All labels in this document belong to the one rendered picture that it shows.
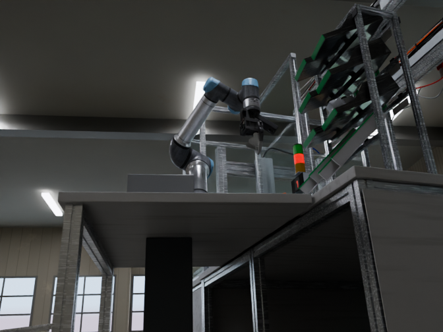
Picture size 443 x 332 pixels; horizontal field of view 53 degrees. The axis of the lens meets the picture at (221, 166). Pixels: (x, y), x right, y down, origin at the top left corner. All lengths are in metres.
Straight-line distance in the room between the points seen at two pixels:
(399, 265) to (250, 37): 3.69
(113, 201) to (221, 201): 0.29
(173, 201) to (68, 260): 0.31
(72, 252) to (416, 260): 0.85
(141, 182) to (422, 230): 0.93
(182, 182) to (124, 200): 0.42
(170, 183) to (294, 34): 3.23
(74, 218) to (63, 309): 0.23
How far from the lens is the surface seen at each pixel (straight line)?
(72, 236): 1.24
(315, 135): 1.69
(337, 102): 1.63
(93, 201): 1.23
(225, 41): 4.60
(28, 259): 10.82
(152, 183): 1.60
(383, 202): 1.15
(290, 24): 4.49
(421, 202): 1.23
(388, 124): 3.29
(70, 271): 1.21
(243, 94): 1.99
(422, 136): 1.67
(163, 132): 5.77
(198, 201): 1.22
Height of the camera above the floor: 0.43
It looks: 24 degrees up
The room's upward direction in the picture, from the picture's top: 2 degrees counter-clockwise
